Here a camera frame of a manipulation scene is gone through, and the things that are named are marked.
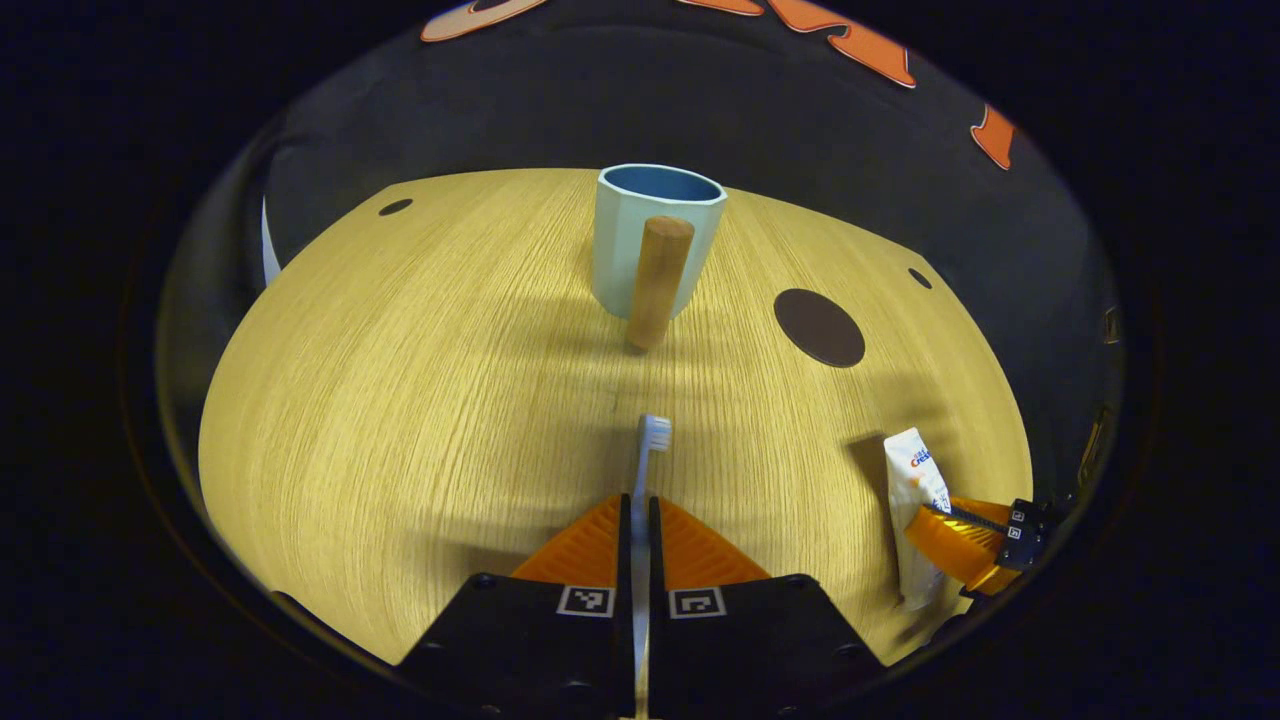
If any black backdrop cloth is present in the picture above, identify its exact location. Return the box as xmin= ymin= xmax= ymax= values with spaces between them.
xmin=158 ymin=0 xmax=1127 ymax=501

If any white toothpaste tube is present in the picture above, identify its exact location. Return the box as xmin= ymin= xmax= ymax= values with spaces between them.
xmin=883 ymin=428 xmax=957 ymax=612

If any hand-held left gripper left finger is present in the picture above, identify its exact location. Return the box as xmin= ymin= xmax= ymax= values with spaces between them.
xmin=395 ymin=493 xmax=636 ymax=720

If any brown round coaster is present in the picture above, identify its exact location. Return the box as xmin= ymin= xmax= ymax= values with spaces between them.
xmin=773 ymin=288 xmax=867 ymax=369

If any light blue cup wooden handle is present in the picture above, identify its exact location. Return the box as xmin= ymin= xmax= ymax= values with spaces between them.
xmin=592 ymin=163 xmax=728 ymax=352

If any white board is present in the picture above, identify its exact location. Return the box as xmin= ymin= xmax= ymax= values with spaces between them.
xmin=261 ymin=195 xmax=282 ymax=287

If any white toothbrush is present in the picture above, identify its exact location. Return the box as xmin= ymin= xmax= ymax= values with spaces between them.
xmin=629 ymin=414 xmax=674 ymax=720

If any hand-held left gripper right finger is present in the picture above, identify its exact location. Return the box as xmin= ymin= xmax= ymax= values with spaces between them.
xmin=648 ymin=495 xmax=886 ymax=720

